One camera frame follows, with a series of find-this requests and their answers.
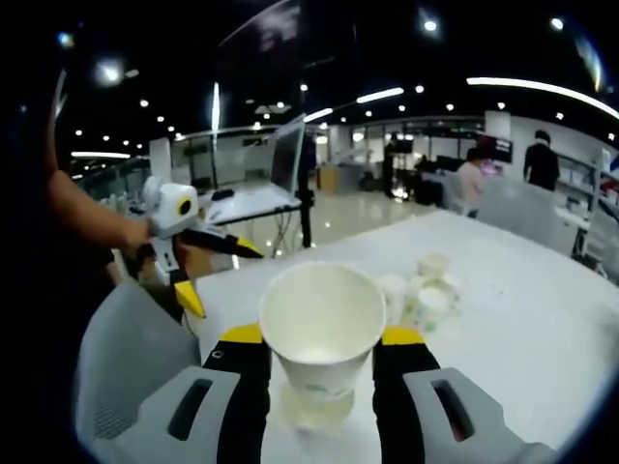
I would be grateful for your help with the dark wall screen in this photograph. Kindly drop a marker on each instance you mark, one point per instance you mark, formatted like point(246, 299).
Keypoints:
point(498, 145)

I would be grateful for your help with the straight ceiling light bar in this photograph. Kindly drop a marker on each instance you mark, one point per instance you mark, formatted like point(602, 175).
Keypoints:
point(379, 95)

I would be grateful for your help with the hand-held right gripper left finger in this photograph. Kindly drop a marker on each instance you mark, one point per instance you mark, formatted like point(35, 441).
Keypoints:
point(193, 420)

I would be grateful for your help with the grey office partition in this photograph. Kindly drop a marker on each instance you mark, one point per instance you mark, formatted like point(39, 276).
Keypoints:
point(512, 212)

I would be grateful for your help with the grey chair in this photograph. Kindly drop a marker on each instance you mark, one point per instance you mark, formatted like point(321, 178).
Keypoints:
point(130, 348)

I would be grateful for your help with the white side desk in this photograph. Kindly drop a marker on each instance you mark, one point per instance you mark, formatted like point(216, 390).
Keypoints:
point(251, 203)

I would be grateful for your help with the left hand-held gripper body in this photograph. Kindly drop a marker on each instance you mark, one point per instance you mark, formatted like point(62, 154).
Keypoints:
point(169, 208)

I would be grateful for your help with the white table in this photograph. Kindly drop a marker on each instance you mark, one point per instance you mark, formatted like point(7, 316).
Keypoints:
point(483, 348)

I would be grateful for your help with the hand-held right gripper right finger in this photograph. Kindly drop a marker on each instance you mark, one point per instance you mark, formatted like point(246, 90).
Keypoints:
point(435, 420)

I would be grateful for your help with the curved ceiling light strip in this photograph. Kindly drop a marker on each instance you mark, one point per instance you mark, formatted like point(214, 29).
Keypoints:
point(532, 87)

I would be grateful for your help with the monitor on stand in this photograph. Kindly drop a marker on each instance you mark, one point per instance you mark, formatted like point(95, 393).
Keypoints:
point(285, 162)

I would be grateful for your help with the group of round ceiling spotlights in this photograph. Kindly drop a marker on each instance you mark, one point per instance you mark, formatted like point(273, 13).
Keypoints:
point(430, 25)

